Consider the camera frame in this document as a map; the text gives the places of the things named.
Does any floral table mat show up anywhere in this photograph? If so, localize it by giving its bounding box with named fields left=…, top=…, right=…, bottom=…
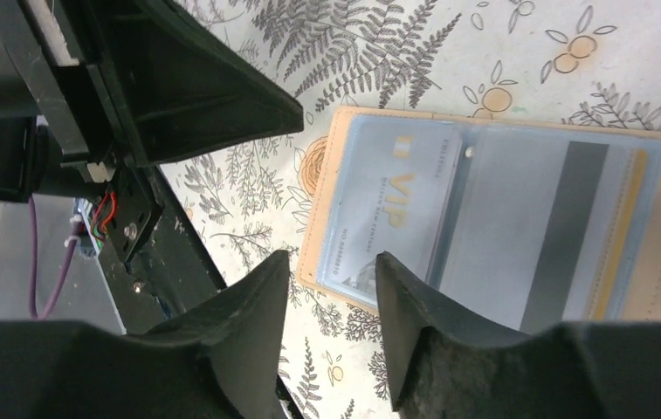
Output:
left=162, top=1, right=661, bottom=418

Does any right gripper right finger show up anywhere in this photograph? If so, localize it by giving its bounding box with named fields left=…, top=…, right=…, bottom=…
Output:
left=375, top=252, right=661, bottom=418

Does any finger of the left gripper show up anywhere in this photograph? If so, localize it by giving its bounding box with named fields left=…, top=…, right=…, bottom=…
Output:
left=104, top=1, right=304, bottom=167

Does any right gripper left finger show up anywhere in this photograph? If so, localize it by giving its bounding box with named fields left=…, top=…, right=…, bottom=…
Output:
left=0, top=251, right=290, bottom=418

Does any gold magnetic stripe card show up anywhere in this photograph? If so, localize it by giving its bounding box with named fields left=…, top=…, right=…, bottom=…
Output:
left=436, top=127, right=661, bottom=334

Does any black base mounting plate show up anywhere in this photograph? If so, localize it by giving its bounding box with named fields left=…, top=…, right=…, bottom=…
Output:
left=99, top=168, right=300, bottom=418

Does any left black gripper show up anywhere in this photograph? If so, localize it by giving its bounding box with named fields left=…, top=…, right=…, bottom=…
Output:
left=0, top=0, right=163, bottom=264

